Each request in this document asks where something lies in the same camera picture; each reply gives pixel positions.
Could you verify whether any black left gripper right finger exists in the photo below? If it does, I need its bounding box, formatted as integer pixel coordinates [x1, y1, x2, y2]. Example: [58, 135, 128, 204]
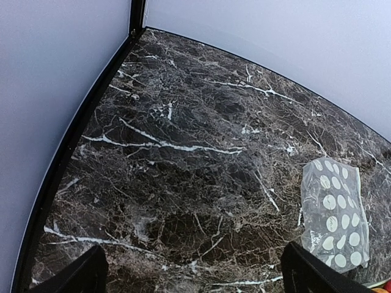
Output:
[280, 242, 372, 293]

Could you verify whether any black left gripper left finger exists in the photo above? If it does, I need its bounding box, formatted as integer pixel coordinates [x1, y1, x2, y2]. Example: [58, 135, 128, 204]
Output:
[29, 245, 108, 293]

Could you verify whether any clear dotted zip top bag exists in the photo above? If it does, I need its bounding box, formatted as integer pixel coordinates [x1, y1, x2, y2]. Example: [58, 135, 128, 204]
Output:
[301, 157, 370, 273]

